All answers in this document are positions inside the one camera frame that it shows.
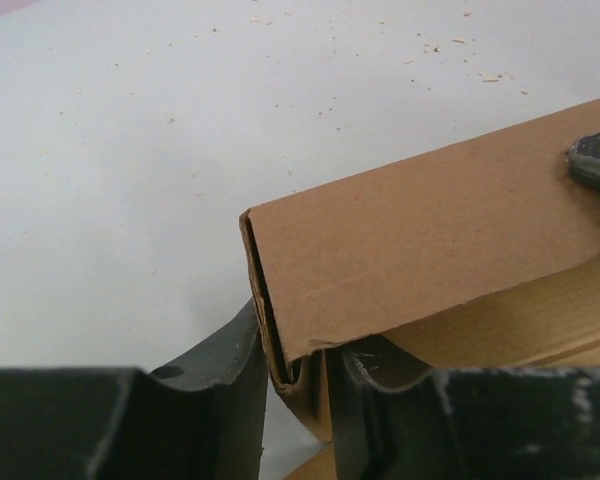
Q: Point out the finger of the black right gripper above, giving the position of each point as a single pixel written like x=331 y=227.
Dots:
x=583 y=160

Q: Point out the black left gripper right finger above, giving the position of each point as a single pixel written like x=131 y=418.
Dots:
x=396 y=417

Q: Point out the brown cardboard box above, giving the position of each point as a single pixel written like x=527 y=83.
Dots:
x=484 y=253

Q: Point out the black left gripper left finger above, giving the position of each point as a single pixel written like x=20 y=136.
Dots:
x=199 y=416

